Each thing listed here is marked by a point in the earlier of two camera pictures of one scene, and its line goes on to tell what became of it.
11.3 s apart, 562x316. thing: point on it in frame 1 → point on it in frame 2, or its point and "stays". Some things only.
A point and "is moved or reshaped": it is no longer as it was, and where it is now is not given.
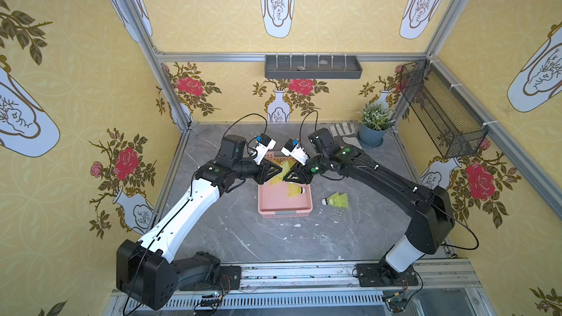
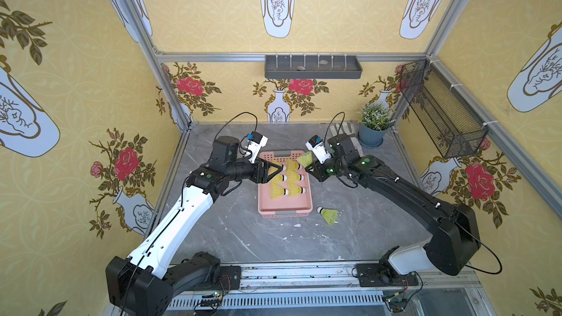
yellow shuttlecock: (293, 190) stays
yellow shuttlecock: (336, 200) is moved or reshaped
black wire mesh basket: (455, 129) stays
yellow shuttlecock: (279, 178) → (277, 192)
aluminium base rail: (443, 289) stays
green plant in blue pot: (375, 121) stays
